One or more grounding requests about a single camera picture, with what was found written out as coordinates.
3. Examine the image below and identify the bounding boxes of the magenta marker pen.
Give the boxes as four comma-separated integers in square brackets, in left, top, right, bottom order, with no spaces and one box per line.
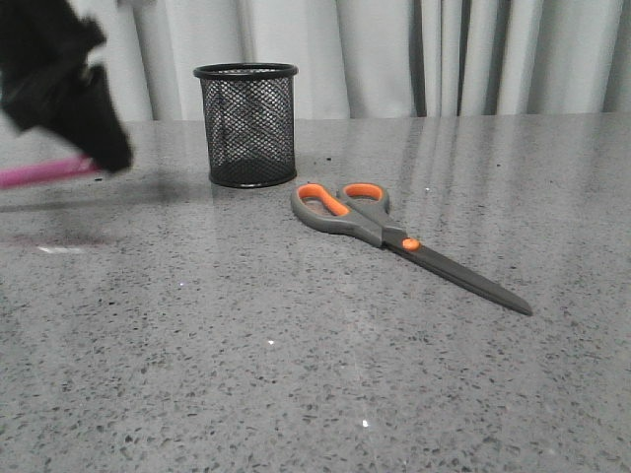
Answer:
[1,156,101,189]

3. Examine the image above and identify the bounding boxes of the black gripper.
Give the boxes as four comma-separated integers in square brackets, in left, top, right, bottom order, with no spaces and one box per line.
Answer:
[1,1,133,172]

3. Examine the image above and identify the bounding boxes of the black mesh pen cup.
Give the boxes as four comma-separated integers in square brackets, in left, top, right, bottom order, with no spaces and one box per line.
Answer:
[193,63,298,188]

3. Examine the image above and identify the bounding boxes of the grey and orange scissors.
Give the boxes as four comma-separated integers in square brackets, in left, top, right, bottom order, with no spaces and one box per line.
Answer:
[291,182,532,315]

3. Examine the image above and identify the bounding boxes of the grey curtain backdrop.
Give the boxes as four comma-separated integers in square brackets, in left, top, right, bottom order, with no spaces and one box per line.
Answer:
[85,1,630,120]

